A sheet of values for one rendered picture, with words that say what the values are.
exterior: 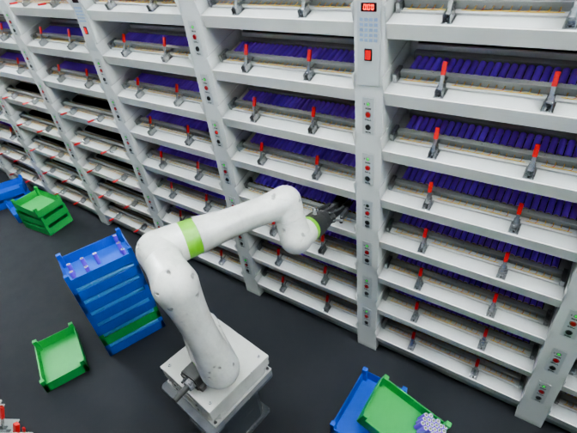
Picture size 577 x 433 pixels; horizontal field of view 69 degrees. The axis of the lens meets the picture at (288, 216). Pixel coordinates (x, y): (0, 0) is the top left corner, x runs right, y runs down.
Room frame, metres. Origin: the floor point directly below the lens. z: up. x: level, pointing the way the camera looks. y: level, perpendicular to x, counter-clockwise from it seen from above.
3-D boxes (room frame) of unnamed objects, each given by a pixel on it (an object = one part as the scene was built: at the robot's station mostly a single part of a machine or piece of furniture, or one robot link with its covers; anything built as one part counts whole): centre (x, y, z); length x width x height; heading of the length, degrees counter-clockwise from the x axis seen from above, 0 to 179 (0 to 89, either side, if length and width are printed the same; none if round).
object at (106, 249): (1.53, 0.91, 0.52); 0.30 x 0.20 x 0.08; 120
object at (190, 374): (0.93, 0.40, 0.41); 0.26 x 0.15 x 0.06; 139
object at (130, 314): (1.53, 0.91, 0.20); 0.30 x 0.20 x 0.08; 120
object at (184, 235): (0.97, 0.36, 0.97); 0.18 x 0.13 x 0.12; 116
